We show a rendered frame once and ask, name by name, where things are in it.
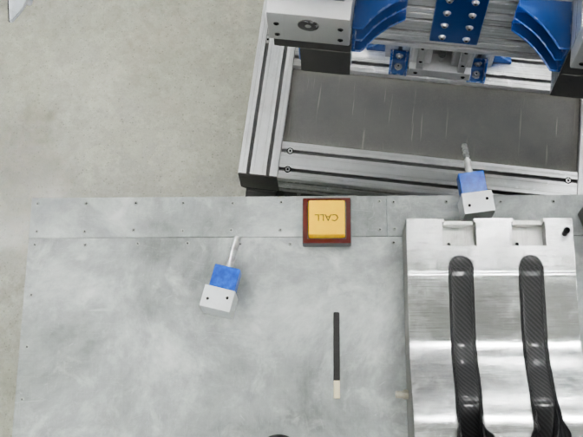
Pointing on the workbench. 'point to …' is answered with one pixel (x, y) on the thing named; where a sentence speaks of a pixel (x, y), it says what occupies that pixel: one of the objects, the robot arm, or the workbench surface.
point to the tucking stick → (336, 356)
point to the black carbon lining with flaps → (471, 401)
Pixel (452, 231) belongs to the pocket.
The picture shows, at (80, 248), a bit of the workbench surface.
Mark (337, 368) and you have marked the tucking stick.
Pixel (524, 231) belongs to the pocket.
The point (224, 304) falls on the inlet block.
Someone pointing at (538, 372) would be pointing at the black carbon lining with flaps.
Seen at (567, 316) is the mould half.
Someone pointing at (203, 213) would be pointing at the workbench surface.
